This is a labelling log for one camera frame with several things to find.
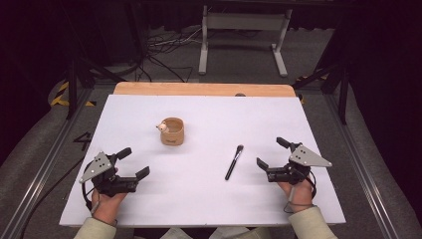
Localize black floor cables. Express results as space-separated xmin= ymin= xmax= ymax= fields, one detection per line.
xmin=135 ymin=26 xmax=263 ymax=84

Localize white table cover sheet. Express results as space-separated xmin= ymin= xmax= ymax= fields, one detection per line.
xmin=59 ymin=94 xmax=346 ymax=228

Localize person's left hand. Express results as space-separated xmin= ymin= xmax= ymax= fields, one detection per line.
xmin=91 ymin=188 xmax=128 ymax=226

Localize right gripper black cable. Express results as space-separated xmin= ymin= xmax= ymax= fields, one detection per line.
xmin=282 ymin=168 xmax=318 ymax=215

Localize black makeup brush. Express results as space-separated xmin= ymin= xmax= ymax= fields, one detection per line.
xmin=224 ymin=144 xmax=245 ymax=181

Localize black tripod stand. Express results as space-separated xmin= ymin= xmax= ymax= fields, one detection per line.
xmin=59 ymin=0 xmax=127 ymax=121

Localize wooden table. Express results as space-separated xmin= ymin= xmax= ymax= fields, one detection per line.
xmin=112 ymin=81 xmax=297 ymax=98

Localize yellow black hazard tape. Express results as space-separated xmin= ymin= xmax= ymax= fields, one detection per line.
xmin=49 ymin=81 xmax=98 ymax=108

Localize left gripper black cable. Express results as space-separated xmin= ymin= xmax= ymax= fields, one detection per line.
xmin=19 ymin=155 xmax=101 ymax=239

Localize grey metal stand frame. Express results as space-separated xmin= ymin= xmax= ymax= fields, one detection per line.
xmin=198 ymin=4 xmax=294 ymax=79

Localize person's right hand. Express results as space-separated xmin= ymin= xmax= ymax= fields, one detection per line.
xmin=278 ymin=172 xmax=315 ymax=214

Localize aluminium floor rail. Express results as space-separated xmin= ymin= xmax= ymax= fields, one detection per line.
xmin=0 ymin=87 xmax=95 ymax=239
xmin=322 ymin=93 xmax=401 ymax=239

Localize black metal stand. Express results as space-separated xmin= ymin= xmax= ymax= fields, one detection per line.
xmin=292 ymin=19 xmax=352 ymax=125

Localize tan round holder cup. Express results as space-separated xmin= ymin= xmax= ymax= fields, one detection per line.
xmin=155 ymin=117 xmax=185 ymax=146

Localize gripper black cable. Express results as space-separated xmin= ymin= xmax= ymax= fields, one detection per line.
xmin=282 ymin=168 xmax=318 ymax=215
xmin=19 ymin=155 xmax=101 ymax=239

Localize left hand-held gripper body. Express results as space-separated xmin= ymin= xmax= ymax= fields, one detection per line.
xmin=79 ymin=151 xmax=139 ymax=198

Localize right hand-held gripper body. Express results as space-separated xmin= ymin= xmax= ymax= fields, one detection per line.
xmin=267 ymin=142 xmax=333 ymax=185

